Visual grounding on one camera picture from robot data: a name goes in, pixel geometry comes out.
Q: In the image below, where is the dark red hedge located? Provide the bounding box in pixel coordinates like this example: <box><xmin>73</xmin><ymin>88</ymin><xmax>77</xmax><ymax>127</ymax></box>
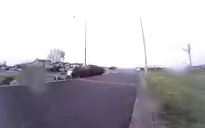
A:
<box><xmin>71</xmin><ymin>65</ymin><xmax>106</xmax><ymax>79</ymax></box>

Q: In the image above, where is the tall thin street pole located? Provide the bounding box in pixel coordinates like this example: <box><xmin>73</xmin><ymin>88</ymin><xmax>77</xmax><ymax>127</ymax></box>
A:
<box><xmin>83</xmin><ymin>18</ymin><xmax>88</xmax><ymax>68</ymax></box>

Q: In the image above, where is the dark asphalt road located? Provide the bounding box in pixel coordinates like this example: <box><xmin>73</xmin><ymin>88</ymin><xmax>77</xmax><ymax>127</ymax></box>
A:
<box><xmin>0</xmin><ymin>68</ymin><xmax>139</xmax><ymax>128</ymax></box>

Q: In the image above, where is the tall pale lamp pole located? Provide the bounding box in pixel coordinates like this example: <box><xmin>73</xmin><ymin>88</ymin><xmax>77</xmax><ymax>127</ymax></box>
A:
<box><xmin>138</xmin><ymin>15</ymin><xmax>149</xmax><ymax>77</ymax></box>

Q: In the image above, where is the bare leafless tree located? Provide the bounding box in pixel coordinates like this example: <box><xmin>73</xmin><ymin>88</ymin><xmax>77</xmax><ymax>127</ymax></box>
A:
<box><xmin>47</xmin><ymin>48</ymin><xmax>66</xmax><ymax>64</ymax></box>

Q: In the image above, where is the grey kerb strip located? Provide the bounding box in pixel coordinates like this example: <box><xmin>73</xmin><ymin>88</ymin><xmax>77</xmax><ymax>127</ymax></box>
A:
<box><xmin>127</xmin><ymin>71</ymin><xmax>159</xmax><ymax>128</ymax></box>

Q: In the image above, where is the row of distant buildings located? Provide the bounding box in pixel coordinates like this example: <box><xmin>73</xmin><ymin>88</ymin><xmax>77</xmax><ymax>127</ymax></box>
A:
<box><xmin>0</xmin><ymin>57</ymin><xmax>85</xmax><ymax>73</ymax></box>

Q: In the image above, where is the pale pole with crossarm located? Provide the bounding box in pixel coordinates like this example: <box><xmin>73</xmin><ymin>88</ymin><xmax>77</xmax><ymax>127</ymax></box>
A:
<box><xmin>181</xmin><ymin>42</ymin><xmax>193</xmax><ymax>68</ymax></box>

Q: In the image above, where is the green grass field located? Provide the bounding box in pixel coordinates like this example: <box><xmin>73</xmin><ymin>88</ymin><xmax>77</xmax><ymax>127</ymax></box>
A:
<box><xmin>143</xmin><ymin>66</ymin><xmax>205</xmax><ymax>128</ymax></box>

